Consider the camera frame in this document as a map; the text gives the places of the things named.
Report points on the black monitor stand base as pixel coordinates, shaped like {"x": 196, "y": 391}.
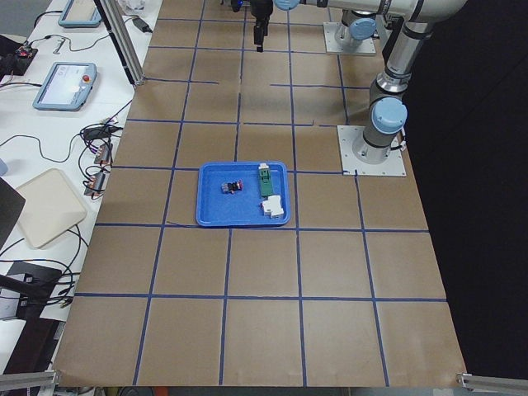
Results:
{"x": 26, "y": 289}

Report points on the green terminal block module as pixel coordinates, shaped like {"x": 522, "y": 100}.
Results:
{"x": 265, "y": 181}

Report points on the blue plastic tray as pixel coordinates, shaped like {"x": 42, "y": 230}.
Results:
{"x": 243, "y": 208}

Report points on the red emergency push button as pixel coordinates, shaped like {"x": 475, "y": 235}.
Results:
{"x": 232, "y": 187}

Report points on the blue teach pendant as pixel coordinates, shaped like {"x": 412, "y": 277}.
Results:
{"x": 66, "y": 87}
{"x": 80, "y": 14}

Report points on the beige plastic tray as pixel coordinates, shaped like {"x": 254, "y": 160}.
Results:
{"x": 52, "y": 207}

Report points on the far blue teach pendant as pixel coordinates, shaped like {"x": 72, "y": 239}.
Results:
{"x": 80, "y": 14}

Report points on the black power adapter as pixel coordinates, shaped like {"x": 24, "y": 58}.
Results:
{"x": 142, "y": 25}

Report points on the grey usb hub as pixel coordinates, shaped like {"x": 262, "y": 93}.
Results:
{"x": 95, "y": 185}

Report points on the aluminium frame post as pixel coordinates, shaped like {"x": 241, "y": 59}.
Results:
{"x": 109, "y": 11}

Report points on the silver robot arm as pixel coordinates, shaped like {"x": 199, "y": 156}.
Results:
{"x": 351, "y": 35}
{"x": 387, "y": 113}

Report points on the black laptop corner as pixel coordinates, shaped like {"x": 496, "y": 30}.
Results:
{"x": 11, "y": 206}

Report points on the near blue teach pendant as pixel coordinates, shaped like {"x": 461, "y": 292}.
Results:
{"x": 66, "y": 87}

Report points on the white circuit breaker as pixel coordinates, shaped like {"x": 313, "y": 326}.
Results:
{"x": 272, "y": 207}

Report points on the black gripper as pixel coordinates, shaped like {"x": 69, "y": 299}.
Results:
{"x": 261, "y": 12}

